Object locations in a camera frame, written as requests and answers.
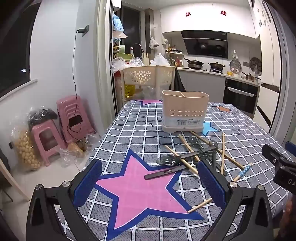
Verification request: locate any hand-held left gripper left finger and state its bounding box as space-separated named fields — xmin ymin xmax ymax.
xmin=25 ymin=159 xmax=103 ymax=241

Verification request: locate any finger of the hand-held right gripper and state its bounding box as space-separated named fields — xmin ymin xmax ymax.
xmin=262 ymin=144 xmax=296 ymax=169
xmin=285 ymin=142 xmax=296 ymax=160

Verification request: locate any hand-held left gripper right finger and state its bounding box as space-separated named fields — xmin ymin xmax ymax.
xmin=198 ymin=160 xmax=274 ymax=241

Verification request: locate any black utensil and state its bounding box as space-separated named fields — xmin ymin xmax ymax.
xmin=217 ymin=160 xmax=228 ymax=177
xmin=144 ymin=166 xmax=184 ymax=180

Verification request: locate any blue dotted wooden chopstick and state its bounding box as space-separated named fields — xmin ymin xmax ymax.
xmin=187 ymin=163 xmax=253 ymax=213

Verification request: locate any beige plastic utensil holder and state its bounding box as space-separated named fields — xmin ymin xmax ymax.
xmin=161 ymin=89 xmax=210 ymax=133

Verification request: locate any person's right hand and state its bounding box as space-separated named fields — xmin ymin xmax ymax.
xmin=280 ymin=193 xmax=296 ymax=232

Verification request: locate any clear bag with brown items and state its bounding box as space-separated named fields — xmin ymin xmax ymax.
xmin=58 ymin=136 xmax=94 ymax=168

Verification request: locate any black curved bar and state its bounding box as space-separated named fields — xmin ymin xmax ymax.
xmin=256 ymin=105 xmax=271 ymax=128

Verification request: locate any black phone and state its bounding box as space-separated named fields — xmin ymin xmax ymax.
xmin=69 ymin=115 xmax=83 ymax=128

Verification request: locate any black built-in oven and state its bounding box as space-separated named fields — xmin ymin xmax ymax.
xmin=222 ymin=78 xmax=260 ymax=114

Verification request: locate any star check tablecloth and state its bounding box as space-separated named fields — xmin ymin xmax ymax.
xmin=55 ymin=99 xmax=293 ymax=241

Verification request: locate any bag of yellow balls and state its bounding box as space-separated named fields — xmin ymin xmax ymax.
xmin=11 ymin=127 xmax=44 ymax=172

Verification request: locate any small pink plastic stool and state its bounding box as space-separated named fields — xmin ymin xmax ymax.
xmin=31 ymin=119 xmax=68 ymax=166

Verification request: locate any stack of pink stools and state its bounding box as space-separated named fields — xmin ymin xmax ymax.
xmin=56 ymin=95 xmax=96 ymax=144

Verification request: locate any bag of black items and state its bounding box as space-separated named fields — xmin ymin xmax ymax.
xmin=27 ymin=107 xmax=58 ymax=127

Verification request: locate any white tall cabinet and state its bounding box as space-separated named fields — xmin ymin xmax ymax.
xmin=253 ymin=0 xmax=287 ymax=133

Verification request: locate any round black steamer rack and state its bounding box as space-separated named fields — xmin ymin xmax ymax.
xmin=249 ymin=57 xmax=262 ymax=77

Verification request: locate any round metal strainer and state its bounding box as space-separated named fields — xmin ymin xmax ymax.
xmin=229 ymin=59 xmax=242 ymax=73

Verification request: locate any yellow oil bottle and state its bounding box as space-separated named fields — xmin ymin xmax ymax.
xmin=124 ymin=84 xmax=137 ymax=99

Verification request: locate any black cooking pot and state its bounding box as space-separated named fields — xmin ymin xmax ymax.
xmin=208 ymin=61 xmax=226 ymax=70

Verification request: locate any black hanging cloth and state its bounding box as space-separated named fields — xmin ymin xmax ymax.
xmin=169 ymin=67 xmax=186 ymax=92

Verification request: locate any beige perforated basket cart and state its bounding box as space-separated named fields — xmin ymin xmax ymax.
xmin=120 ymin=65 xmax=175 ymax=105

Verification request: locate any black wok with lid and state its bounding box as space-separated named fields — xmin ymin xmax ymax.
xmin=183 ymin=58 xmax=205 ymax=69

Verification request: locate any clear crumpled plastic bag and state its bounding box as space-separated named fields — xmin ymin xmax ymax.
xmin=128 ymin=57 xmax=144 ymax=67
xmin=110 ymin=57 xmax=130 ymax=73

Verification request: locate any black range hood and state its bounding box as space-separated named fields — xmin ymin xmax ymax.
xmin=180 ymin=30 xmax=229 ymax=59

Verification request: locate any white plastic bag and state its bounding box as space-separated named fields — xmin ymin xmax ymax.
xmin=150 ymin=53 xmax=172 ymax=67

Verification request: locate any spice rack with bottles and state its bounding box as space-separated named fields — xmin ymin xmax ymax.
xmin=165 ymin=44 xmax=185 ymax=67

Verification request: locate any dark window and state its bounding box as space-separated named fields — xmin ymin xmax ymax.
xmin=0 ymin=0 xmax=44 ymax=98

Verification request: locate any black kitchen faucet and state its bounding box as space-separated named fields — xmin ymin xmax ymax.
xmin=131 ymin=43 xmax=145 ymax=58

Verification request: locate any white upper cabinet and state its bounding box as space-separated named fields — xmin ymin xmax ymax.
xmin=161 ymin=0 xmax=262 ymax=40

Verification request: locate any blue packaging bag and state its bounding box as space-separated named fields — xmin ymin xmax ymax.
xmin=112 ymin=13 xmax=128 ymax=39

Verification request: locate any light wooden frame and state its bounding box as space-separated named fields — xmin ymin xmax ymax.
xmin=0 ymin=160 xmax=31 ymax=202

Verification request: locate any black charging cable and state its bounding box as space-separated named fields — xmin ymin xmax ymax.
xmin=68 ymin=29 xmax=86 ymax=141

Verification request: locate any white door frame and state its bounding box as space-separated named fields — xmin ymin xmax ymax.
xmin=96 ymin=0 xmax=123 ymax=114

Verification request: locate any black wall charger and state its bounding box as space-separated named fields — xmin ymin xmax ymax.
xmin=77 ymin=24 xmax=90 ymax=37

